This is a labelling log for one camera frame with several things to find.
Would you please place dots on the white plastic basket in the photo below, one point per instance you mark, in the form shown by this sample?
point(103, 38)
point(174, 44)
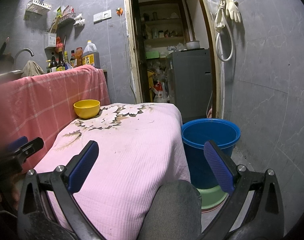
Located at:
point(39, 6)

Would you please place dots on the green plastic basin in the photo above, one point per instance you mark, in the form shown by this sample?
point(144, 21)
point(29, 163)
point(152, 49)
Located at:
point(209, 197)

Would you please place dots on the white wall socket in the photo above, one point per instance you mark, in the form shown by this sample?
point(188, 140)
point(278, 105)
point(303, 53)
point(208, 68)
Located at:
point(106, 14)

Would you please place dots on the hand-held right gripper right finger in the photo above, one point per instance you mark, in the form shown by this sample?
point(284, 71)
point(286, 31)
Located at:
point(218, 167)

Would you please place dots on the tall dark sauce bottle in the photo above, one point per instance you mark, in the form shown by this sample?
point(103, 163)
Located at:
point(60, 62)

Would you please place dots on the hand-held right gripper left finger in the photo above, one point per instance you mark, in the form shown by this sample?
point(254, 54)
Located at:
point(83, 167)

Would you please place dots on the yellow green bottle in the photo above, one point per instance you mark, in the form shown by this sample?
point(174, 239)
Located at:
point(66, 60)

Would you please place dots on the orange wall hook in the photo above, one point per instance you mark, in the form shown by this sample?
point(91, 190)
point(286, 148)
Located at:
point(119, 11)

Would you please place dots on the pink floral blanket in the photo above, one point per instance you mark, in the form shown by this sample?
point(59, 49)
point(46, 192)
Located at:
point(132, 150)

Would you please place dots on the cooking oil jug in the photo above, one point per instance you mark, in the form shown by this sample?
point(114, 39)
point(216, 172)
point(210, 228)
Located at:
point(90, 55)

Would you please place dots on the grey refrigerator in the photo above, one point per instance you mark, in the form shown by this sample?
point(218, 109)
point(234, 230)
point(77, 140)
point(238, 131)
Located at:
point(189, 80)

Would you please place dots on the black wok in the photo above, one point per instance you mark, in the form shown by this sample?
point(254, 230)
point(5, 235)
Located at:
point(2, 58)

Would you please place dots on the person's grey trouser leg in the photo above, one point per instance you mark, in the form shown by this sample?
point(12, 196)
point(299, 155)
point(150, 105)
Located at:
point(172, 210)

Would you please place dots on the white wall switch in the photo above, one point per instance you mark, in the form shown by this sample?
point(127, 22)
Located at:
point(97, 17)

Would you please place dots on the brown rag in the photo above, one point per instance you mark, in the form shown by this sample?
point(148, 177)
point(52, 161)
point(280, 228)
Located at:
point(32, 68)

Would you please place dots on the pink checked cloth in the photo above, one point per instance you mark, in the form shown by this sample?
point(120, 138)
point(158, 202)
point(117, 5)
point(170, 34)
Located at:
point(42, 97)

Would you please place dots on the white utensil holder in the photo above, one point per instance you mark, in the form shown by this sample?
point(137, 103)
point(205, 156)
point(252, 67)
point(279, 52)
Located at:
point(50, 40)

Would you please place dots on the wooden door frame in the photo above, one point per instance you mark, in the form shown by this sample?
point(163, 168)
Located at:
point(132, 55)

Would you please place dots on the red capped sauce bottle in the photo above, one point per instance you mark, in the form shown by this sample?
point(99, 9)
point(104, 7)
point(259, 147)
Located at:
point(72, 60)

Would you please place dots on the wooden spatula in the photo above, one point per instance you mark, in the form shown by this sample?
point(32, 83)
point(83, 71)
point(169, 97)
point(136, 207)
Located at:
point(55, 26)

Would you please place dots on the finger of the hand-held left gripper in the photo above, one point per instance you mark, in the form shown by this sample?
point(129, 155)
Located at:
point(32, 146)
point(17, 141)

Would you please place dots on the blue plastic bucket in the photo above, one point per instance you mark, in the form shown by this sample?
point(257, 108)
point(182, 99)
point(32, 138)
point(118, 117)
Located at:
point(194, 160)

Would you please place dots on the clear plastic bag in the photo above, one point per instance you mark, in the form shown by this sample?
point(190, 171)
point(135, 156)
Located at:
point(212, 2)

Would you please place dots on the wooden storage shelf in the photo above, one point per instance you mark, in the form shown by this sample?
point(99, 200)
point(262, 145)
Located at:
point(164, 39)

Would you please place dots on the yellow bowl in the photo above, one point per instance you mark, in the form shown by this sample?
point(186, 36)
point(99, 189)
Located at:
point(87, 112)

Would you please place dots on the green box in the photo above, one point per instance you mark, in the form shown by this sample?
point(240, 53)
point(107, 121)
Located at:
point(152, 55)

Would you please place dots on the metal cooking pot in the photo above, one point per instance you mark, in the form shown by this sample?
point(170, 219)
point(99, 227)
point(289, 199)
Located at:
point(192, 45)

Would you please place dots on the steel sink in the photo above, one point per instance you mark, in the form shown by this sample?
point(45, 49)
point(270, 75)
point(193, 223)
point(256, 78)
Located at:
point(7, 75)

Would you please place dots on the red white sack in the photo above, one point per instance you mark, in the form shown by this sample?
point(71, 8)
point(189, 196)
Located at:
point(160, 91)

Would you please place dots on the metal faucet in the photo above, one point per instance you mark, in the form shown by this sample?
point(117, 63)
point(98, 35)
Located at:
point(27, 50)

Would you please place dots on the wall rack with packets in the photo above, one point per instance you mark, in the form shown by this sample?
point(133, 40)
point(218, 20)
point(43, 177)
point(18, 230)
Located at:
point(65, 18)

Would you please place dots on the white crumpled bag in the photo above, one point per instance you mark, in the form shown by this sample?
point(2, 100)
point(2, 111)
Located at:
point(79, 20)

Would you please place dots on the red mesh bag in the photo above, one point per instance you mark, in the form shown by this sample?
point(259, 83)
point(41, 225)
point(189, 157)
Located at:
point(59, 43)

